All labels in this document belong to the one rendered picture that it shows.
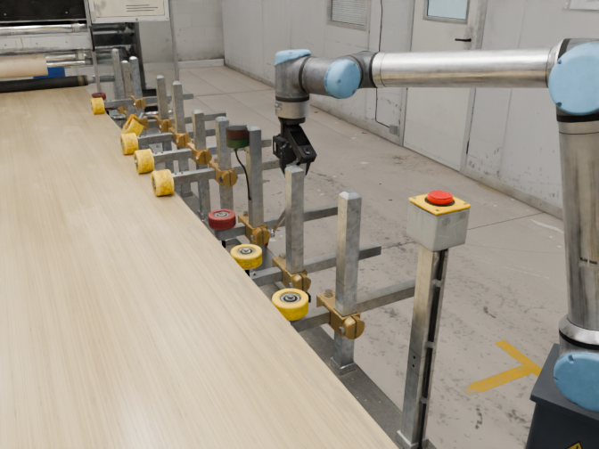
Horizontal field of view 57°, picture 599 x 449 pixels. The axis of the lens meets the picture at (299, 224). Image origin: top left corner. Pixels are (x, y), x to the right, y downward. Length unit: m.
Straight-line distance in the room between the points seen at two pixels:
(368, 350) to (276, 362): 1.54
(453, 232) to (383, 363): 1.65
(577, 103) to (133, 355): 0.93
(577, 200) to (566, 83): 0.22
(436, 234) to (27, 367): 0.76
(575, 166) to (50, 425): 1.02
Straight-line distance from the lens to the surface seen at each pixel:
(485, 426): 2.31
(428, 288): 0.95
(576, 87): 1.12
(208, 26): 10.42
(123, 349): 1.12
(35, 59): 3.72
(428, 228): 0.88
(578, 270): 1.23
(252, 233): 1.62
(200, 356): 1.07
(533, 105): 4.26
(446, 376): 2.49
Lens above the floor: 1.55
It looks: 25 degrees down
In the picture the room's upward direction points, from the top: straight up
